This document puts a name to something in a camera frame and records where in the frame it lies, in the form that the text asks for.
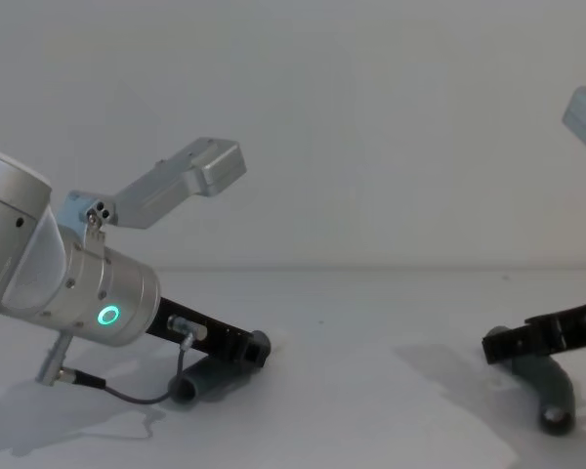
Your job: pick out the grey elbow pipe piece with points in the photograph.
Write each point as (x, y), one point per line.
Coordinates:
(210, 378)
(549, 386)

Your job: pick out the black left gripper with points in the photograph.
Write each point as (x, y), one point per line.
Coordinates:
(210, 332)

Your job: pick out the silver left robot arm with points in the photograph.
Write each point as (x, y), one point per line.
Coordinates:
(93, 288)

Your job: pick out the white table cloth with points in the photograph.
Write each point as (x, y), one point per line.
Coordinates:
(351, 391)

